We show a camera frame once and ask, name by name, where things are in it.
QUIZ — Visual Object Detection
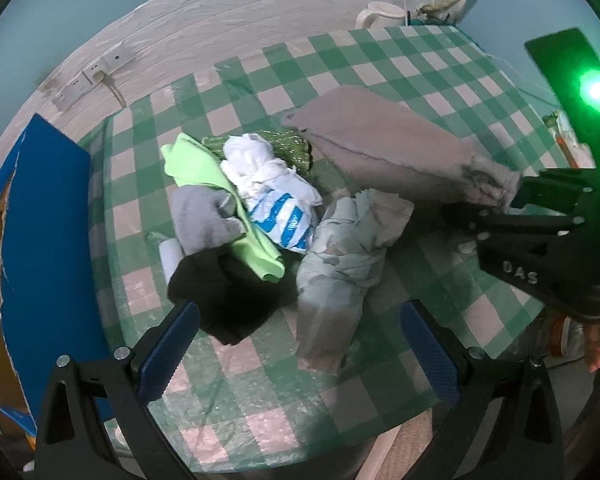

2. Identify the pale grey cloth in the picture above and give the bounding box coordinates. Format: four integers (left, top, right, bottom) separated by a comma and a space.
296, 188, 414, 375

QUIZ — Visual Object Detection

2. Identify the grey fleece cloth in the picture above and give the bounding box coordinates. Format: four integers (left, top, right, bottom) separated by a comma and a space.
282, 86, 521, 210

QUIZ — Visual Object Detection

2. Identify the black knit beanie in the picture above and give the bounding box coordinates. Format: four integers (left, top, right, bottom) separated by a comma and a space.
166, 248, 297, 346

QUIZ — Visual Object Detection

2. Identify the white blue striped cloth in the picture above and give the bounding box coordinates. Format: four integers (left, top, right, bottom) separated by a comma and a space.
221, 133, 323, 254

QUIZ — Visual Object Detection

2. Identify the green glittery mesh cloth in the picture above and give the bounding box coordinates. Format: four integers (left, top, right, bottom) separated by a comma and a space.
201, 129, 313, 177

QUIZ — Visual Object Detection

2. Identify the grey sock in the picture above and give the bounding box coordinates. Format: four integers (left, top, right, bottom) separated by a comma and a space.
171, 185, 246, 256

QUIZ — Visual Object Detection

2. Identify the light green microfiber cloth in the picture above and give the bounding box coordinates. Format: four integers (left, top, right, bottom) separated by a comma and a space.
160, 132, 286, 283

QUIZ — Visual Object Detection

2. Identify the blue cardboard box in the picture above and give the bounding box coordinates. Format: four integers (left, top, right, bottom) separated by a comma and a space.
0, 115, 109, 436

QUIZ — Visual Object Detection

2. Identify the green white checkered tablecloth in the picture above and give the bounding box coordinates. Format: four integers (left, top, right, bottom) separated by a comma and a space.
76, 24, 574, 474

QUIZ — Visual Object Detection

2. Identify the white electric kettle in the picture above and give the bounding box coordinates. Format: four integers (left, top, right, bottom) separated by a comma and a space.
355, 1, 406, 29

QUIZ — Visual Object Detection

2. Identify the grey plug cable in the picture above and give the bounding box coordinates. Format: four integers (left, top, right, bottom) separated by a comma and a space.
93, 70, 128, 109

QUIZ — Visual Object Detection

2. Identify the white wall socket strip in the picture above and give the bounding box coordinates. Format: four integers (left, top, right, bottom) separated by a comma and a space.
52, 42, 134, 112

